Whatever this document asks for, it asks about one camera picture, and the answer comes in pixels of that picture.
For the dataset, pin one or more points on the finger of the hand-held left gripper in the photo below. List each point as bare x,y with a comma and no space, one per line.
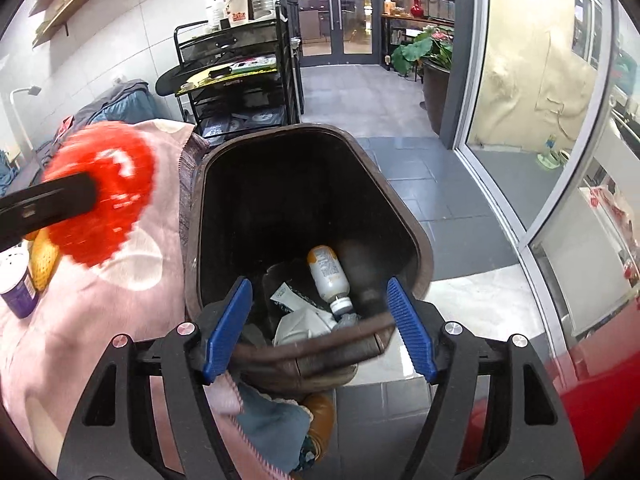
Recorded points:
45,205

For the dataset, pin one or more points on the clear plastic wrapper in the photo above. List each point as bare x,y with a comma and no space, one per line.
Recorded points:
287,297

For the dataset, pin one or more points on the glass double door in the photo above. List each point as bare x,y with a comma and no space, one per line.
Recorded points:
334,10

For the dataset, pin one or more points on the orange-red foam fruit net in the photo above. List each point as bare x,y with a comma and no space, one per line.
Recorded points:
115,170

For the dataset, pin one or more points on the small green object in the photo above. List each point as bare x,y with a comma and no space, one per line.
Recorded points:
550,157

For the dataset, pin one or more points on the red cloth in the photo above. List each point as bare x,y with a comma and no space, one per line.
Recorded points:
65,127

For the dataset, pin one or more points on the white floor lamp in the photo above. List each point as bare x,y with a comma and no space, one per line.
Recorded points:
32,91

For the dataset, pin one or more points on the massage bed with grey cover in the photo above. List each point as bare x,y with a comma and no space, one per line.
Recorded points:
120,105

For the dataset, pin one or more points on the white cup with red print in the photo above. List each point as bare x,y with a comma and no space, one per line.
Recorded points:
237,10

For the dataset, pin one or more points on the red vase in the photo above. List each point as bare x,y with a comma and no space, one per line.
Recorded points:
416,7

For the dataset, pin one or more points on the purple yogurt cup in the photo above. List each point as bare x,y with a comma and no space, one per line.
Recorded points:
17,285

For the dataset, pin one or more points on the green potted plant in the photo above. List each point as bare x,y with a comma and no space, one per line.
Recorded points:
415,52

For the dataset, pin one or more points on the dark wooden table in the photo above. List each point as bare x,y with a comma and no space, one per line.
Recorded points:
400,19

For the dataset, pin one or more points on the white wrapper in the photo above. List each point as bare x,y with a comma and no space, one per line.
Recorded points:
305,325

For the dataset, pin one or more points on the dark brown trash bin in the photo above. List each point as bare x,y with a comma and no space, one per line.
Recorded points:
300,185

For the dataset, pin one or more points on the black utility cart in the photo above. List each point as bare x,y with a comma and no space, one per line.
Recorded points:
235,42

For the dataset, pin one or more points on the yellow foam fruit net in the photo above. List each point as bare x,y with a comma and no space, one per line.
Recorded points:
45,260

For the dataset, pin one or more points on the red printed plastic bag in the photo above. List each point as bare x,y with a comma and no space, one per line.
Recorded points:
615,215

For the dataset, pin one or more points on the dark plant pot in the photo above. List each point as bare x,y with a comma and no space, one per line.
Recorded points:
435,100

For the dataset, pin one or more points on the beige paper window cover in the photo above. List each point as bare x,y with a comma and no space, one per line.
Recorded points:
520,60

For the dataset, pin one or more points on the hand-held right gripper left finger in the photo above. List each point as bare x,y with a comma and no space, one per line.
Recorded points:
227,330

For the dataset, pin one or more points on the white orange juice bottle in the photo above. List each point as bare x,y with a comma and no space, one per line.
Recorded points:
327,270

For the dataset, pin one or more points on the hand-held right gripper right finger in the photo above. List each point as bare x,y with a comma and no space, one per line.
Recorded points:
412,332

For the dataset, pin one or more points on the brown glossy object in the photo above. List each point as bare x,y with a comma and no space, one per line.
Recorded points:
320,415

